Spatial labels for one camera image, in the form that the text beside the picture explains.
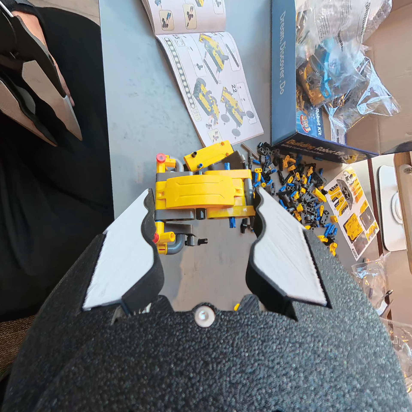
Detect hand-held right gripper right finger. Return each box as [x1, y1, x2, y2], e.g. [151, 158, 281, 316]
[245, 186, 333, 321]

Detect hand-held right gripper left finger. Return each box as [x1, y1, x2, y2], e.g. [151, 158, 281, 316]
[82, 189, 165, 316]

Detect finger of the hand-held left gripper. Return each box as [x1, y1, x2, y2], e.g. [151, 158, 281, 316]
[0, 80, 59, 147]
[22, 61, 83, 140]

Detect yellow and grey brick module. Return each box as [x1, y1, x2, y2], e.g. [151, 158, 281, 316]
[154, 154, 258, 256]

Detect instruction booklet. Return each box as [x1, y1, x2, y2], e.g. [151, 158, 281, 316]
[140, 0, 264, 147]

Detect pile of loose brick pieces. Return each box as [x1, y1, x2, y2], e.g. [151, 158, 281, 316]
[243, 142, 338, 255]

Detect yellow printed leaflet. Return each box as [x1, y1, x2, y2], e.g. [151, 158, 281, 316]
[323, 166, 380, 261]

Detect crumpled clear plastic bags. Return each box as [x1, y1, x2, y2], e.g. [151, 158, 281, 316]
[351, 254, 412, 354]

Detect white flat device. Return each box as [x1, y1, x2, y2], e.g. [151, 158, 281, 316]
[377, 165, 407, 252]

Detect blue cardboard box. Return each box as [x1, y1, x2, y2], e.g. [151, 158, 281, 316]
[270, 0, 412, 161]

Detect clear bag of blue parts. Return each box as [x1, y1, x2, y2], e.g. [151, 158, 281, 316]
[296, 0, 401, 136]

